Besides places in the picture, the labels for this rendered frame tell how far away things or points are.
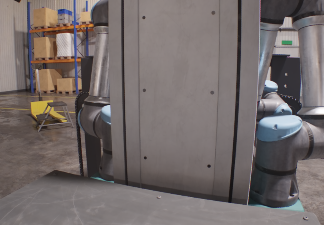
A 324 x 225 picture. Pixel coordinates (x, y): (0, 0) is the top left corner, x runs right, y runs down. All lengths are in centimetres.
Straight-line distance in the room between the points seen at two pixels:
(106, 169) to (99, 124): 15
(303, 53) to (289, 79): 63
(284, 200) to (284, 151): 13
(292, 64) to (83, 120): 110
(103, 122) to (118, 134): 18
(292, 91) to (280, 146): 77
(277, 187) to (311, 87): 30
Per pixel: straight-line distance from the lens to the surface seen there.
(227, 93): 47
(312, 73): 73
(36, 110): 593
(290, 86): 137
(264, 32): 73
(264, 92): 95
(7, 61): 1349
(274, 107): 87
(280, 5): 72
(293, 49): 1089
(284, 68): 136
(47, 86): 1181
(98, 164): 162
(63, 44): 1117
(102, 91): 84
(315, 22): 76
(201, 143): 51
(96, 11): 91
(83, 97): 149
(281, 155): 64
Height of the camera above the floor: 108
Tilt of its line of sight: 9 degrees down
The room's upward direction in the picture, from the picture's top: straight up
